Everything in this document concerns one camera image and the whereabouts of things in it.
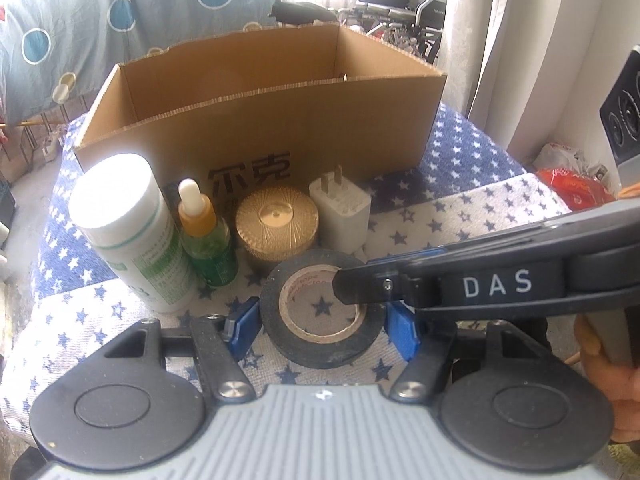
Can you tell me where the black electrical tape roll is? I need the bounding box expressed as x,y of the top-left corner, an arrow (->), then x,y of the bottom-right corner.
259,249 -> 386,370

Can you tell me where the green dropper bottle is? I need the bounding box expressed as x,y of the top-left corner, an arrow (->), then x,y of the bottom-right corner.
178,179 -> 239,287

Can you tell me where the gold ridged lid jar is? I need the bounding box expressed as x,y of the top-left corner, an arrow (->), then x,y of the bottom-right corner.
235,186 -> 319,276

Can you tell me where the white power adapter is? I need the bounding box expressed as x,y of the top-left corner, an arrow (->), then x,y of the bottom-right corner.
308,165 -> 371,255

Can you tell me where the white green-label bottle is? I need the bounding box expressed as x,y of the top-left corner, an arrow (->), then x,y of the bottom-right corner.
68,153 -> 198,313

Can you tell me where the person's right hand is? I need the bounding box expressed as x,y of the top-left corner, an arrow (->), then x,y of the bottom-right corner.
574,314 -> 640,443

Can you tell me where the blue star-patterned cover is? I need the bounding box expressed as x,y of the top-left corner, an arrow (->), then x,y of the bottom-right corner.
1,107 -> 567,438

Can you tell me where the red plastic bag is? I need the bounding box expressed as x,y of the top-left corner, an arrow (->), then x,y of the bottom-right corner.
533,143 -> 615,211

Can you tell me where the beige curtain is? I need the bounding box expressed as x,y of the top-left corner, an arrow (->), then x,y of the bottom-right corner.
437,0 -> 639,168

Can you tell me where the brown cardboard box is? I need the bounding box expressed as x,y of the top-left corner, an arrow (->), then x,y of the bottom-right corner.
75,24 -> 446,211

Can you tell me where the wheelchair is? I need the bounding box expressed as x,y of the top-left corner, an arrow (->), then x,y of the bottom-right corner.
337,0 -> 447,64

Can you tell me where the grey-blue hanging quilt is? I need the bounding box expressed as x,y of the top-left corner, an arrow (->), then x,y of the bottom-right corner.
1,0 -> 274,125

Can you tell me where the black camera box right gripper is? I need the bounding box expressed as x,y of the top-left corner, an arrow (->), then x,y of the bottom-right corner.
600,46 -> 640,188

